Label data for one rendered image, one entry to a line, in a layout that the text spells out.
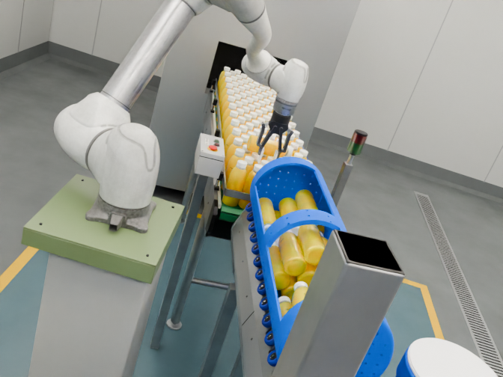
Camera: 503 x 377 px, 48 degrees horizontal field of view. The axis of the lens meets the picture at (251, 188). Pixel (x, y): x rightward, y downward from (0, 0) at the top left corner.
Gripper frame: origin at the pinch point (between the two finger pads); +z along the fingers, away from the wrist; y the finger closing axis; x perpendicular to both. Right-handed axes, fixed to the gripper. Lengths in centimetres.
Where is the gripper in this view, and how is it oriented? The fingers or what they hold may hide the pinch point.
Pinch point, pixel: (267, 157)
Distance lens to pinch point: 231.3
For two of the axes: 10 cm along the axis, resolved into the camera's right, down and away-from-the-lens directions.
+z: -2.9, 8.7, 4.1
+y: 9.5, 2.2, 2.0
